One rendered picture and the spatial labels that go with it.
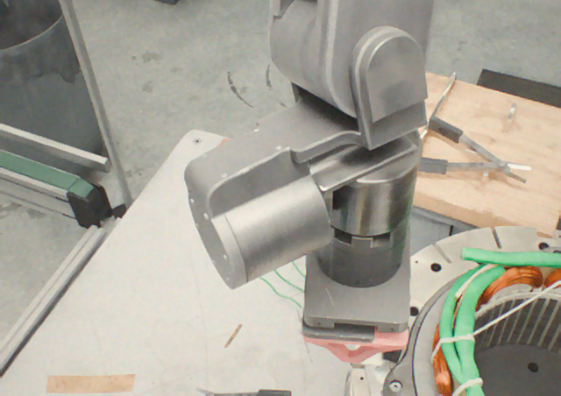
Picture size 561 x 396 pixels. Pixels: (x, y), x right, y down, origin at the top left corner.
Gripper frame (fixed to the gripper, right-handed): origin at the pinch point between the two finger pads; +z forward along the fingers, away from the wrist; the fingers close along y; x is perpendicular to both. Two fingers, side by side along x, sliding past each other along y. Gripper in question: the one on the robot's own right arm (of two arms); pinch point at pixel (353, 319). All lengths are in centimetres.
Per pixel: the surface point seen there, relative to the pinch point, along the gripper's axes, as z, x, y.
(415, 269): 7.7, 5.6, -9.9
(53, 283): 49, -47, -30
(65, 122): 96, -82, -109
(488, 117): 11.3, 14.6, -33.7
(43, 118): 91, -86, -105
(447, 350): 1.7, 7.2, 1.1
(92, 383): 40, -33, -10
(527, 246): 7.7, 16.0, -13.3
